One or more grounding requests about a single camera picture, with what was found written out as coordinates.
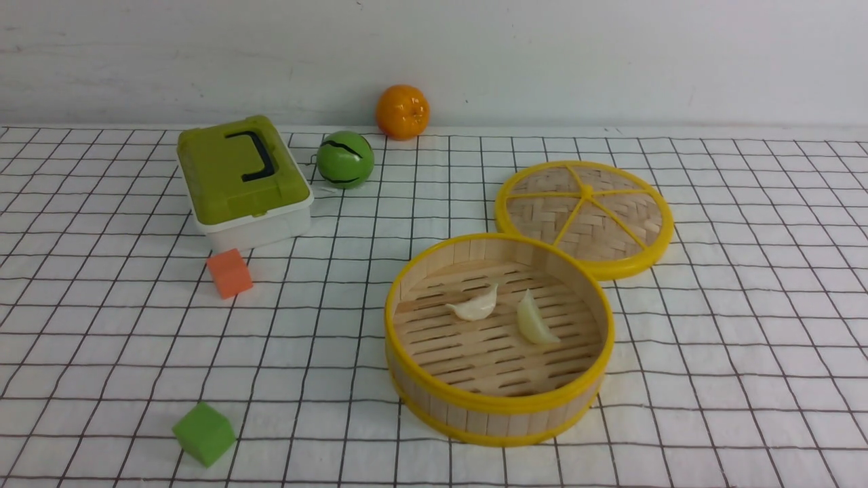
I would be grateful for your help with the white dumpling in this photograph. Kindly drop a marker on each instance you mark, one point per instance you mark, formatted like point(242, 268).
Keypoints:
point(479, 307)

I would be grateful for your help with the pale yellow dumpling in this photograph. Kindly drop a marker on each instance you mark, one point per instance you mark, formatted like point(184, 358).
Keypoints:
point(531, 324)

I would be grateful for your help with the yellow bamboo steamer tray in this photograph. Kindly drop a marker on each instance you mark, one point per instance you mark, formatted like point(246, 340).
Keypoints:
point(481, 382)

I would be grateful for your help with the yellow bamboo steamer lid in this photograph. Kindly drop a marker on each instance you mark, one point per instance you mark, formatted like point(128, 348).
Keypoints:
point(610, 221)

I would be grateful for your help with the green toy watermelon ball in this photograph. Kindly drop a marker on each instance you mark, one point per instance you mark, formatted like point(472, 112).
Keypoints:
point(345, 159)

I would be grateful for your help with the orange toy fruit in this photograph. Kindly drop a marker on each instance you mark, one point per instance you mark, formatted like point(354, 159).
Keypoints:
point(402, 112)

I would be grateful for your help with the green lidded storage box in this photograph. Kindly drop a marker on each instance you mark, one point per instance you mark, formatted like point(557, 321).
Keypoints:
point(244, 186)

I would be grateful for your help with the orange foam cube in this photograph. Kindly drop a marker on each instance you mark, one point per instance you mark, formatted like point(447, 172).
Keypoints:
point(230, 273)

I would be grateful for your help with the green foam cube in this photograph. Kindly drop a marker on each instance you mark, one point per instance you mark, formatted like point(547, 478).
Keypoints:
point(205, 434)

